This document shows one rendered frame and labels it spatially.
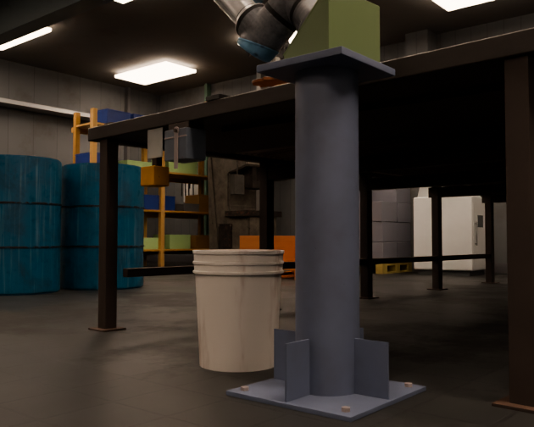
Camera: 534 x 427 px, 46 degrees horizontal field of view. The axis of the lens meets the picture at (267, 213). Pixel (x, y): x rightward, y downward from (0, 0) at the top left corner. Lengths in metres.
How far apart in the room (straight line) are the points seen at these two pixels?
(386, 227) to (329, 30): 5.89
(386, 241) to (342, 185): 5.83
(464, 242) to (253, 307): 5.32
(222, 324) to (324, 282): 0.46
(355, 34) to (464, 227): 5.50
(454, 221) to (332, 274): 5.58
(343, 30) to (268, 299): 0.83
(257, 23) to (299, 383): 0.99
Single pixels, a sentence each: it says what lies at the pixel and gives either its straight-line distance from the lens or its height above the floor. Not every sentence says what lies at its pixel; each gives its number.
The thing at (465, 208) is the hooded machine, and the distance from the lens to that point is 7.09.
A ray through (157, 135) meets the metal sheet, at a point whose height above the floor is 0.83.
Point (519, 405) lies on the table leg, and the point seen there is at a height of 0.01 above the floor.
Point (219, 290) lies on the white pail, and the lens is 1.92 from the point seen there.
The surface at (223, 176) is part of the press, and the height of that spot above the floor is 1.28.
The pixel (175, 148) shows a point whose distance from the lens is 2.43.
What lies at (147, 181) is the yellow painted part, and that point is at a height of 0.64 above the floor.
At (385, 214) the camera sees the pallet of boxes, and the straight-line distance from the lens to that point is 7.41.
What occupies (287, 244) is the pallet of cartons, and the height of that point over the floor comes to 0.35.
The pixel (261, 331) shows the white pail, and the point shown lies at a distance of 1.95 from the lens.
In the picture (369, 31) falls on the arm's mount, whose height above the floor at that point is 0.96.
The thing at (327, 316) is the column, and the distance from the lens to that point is 1.60.
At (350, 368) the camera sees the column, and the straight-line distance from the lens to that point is 1.64.
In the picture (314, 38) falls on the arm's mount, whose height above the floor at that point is 0.92.
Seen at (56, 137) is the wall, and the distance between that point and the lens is 10.33.
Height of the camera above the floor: 0.41
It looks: 2 degrees up
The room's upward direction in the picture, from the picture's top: straight up
